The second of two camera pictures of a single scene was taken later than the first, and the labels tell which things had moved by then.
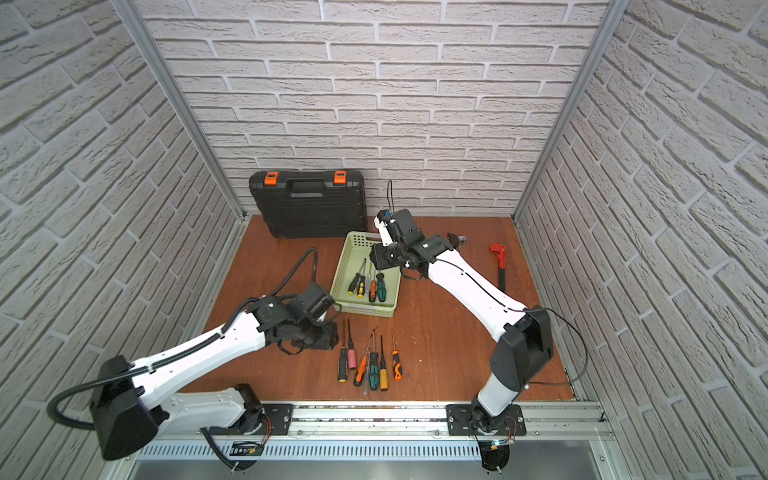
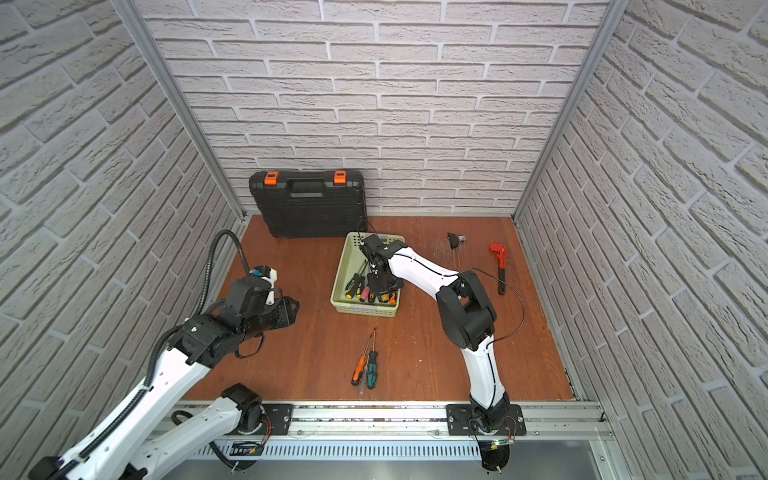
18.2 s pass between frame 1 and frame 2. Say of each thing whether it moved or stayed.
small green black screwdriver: stayed
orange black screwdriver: stayed
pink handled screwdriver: moved
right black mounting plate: stayed
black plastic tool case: stayed
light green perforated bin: stayed
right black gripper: moved
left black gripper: moved
